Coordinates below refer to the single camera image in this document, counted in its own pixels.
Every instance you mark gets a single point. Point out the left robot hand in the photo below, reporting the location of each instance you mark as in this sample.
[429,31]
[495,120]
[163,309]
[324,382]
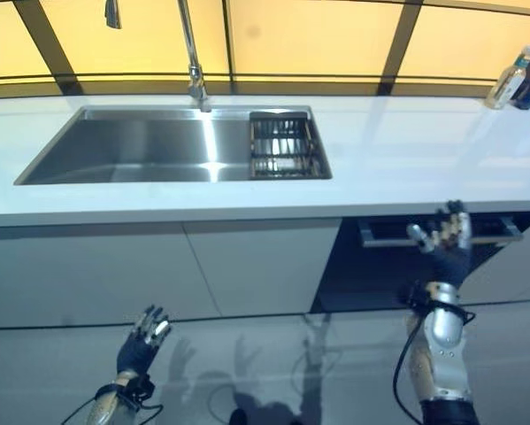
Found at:
[134,352]

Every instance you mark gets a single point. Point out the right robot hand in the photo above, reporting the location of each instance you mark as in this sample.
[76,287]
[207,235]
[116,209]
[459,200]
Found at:
[450,252]

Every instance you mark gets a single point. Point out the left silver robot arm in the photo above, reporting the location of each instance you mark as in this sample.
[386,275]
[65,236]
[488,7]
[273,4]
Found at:
[105,400]

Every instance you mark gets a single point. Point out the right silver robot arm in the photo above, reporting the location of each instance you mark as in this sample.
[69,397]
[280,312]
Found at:
[441,350]

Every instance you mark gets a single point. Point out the white cabinet door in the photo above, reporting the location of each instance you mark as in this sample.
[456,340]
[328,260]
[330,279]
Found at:
[83,274]
[260,265]

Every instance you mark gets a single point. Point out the clear plastic bottle green cap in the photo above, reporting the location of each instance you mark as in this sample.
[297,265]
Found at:
[508,79]

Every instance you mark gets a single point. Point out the stainless steel sink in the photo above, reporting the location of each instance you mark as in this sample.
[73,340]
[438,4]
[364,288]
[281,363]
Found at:
[158,148]

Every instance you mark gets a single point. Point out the chrome kitchen faucet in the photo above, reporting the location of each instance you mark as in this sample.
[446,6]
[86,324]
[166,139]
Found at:
[193,53]

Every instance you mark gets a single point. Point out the dark window frame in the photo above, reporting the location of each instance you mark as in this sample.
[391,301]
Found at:
[264,77]

